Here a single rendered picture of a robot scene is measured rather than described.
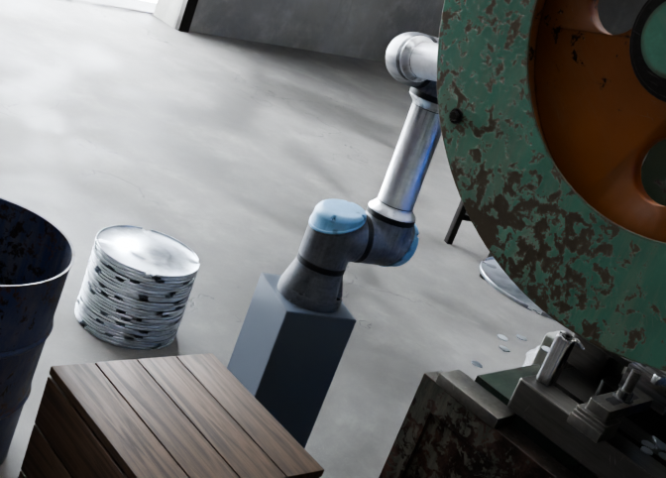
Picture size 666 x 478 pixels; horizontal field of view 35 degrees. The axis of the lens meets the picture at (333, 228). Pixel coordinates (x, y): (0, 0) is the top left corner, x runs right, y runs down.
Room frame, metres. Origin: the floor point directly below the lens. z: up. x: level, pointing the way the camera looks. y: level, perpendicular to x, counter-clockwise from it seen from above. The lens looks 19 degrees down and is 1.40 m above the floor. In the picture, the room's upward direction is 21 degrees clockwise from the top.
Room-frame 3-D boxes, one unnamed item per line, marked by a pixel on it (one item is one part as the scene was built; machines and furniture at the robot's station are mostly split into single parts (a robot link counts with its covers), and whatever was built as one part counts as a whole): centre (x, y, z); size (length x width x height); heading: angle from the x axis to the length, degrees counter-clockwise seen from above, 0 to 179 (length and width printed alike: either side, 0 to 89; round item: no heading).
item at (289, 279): (2.23, 0.00, 0.50); 0.15 x 0.15 x 0.10
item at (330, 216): (2.23, -0.01, 0.62); 0.13 x 0.12 x 0.14; 125
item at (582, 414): (1.58, -0.53, 0.76); 0.17 x 0.06 x 0.10; 140
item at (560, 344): (1.65, -0.43, 0.75); 0.03 x 0.03 x 0.10; 50
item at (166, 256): (2.64, 0.45, 0.23); 0.29 x 0.29 x 0.01
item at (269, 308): (2.23, 0.00, 0.23); 0.18 x 0.18 x 0.45; 30
